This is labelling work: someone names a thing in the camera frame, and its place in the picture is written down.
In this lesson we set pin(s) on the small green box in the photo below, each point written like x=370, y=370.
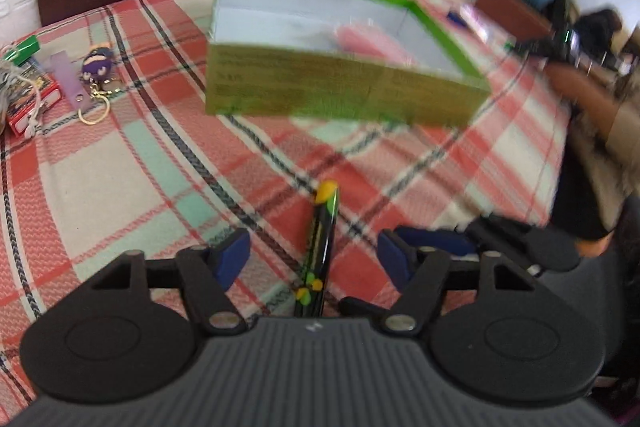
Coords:
x=19, y=53

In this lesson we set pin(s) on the person in beige clothing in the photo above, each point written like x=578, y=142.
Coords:
x=600, y=167

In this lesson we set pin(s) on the black marker with yellow cap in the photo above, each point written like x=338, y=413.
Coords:
x=309, y=297

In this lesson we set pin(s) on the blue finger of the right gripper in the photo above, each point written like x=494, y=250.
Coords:
x=446, y=240

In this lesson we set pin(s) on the pink item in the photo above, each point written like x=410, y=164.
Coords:
x=370, y=41

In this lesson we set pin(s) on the green cardboard box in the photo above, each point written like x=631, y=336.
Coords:
x=280, y=58

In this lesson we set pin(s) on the plaid bed blanket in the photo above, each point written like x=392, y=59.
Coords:
x=160, y=174

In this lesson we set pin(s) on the red card box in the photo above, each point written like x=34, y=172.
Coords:
x=27, y=99

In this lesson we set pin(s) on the brown wooden furniture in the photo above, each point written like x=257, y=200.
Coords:
x=516, y=18

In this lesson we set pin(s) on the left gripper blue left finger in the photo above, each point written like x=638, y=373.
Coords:
x=206, y=273

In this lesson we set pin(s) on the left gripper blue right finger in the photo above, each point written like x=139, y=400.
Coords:
x=420, y=280

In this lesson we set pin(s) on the purple cartoon keychain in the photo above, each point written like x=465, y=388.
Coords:
x=96, y=73

